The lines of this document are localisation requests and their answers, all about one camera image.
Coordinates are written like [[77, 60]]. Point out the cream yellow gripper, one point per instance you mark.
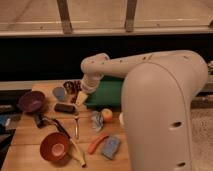
[[81, 98]]

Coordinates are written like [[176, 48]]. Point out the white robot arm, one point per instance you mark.
[[157, 92]]

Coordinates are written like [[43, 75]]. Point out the purple bowl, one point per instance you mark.
[[31, 101]]

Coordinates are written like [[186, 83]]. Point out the red bowl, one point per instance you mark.
[[54, 147]]

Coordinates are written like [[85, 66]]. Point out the dark grape bunch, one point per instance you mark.
[[76, 88]]

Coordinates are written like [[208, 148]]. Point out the dark metal cup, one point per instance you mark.
[[69, 87]]

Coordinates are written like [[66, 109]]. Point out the metal spoon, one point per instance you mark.
[[76, 118]]

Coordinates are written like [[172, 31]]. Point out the black rectangular block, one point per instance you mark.
[[64, 108]]

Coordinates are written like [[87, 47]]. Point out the blue grey oval object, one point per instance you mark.
[[59, 93]]

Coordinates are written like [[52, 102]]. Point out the green plastic tray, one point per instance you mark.
[[108, 93]]

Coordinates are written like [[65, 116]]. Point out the crumpled blue white wrapper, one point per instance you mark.
[[97, 121]]

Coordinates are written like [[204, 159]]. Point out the apple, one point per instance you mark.
[[107, 115]]

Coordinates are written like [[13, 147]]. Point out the wooden table board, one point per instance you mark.
[[24, 151]]

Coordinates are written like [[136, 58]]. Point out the white paper cup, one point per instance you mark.
[[121, 119]]

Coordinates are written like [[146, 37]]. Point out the orange carrot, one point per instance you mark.
[[94, 144]]

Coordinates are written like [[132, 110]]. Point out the blue sponge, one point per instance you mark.
[[110, 147]]

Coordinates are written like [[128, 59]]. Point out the banana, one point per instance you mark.
[[77, 153]]

